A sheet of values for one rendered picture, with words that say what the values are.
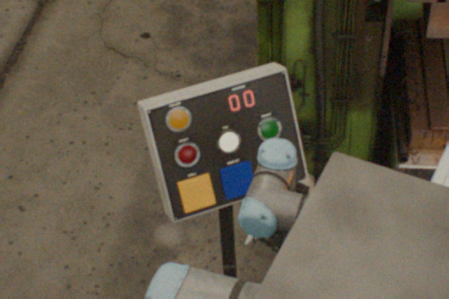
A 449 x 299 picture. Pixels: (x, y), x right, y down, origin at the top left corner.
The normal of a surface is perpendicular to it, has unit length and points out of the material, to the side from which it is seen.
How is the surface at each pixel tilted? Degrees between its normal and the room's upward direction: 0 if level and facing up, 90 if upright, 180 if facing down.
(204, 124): 60
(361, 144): 90
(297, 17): 90
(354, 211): 0
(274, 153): 0
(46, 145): 0
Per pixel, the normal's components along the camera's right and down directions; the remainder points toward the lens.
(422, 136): -0.07, 0.72
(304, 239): -0.04, -0.69
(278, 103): 0.29, 0.22
